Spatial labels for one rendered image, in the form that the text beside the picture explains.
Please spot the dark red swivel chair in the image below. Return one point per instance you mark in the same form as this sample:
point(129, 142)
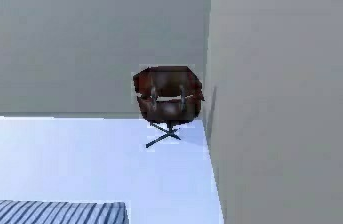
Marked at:
point(167, 83)

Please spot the blue striped bed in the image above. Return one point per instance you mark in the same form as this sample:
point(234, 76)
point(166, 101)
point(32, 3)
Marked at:
point(45, 213)

